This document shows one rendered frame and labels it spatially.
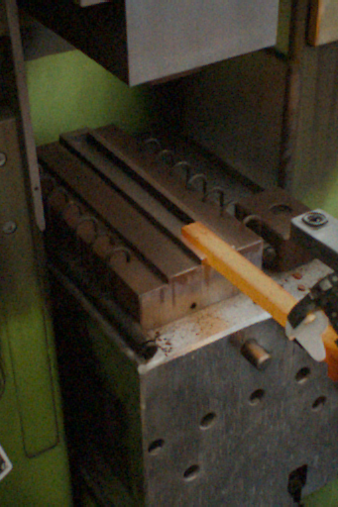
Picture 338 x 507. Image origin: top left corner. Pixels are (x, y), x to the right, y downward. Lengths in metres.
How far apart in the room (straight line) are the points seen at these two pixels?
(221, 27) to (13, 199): 0.34
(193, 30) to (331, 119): 0.46
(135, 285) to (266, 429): 0.35
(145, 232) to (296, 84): 0.32
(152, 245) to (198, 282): 0.09
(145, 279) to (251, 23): 0.35
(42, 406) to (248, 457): 0.32
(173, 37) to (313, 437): 0.74
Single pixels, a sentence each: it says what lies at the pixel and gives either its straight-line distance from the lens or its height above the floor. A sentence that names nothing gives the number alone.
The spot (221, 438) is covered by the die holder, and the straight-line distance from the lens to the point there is 1.30.
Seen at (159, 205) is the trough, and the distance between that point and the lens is 1.28.
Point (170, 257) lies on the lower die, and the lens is 1.16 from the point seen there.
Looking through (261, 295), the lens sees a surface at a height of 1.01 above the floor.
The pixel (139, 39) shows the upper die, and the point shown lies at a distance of 0.95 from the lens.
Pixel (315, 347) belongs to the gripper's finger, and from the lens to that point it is 0.99.
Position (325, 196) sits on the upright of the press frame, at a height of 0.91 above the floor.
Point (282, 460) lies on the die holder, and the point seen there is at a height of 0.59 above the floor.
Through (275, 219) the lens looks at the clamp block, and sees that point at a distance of 1.26.
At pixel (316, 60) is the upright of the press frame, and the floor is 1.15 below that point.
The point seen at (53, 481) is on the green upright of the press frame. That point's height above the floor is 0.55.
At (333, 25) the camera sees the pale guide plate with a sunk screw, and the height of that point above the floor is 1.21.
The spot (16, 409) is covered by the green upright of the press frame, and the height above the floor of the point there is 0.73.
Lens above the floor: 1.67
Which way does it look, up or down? 36 degrees down
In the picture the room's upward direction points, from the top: 1 degrees counter-clockwise
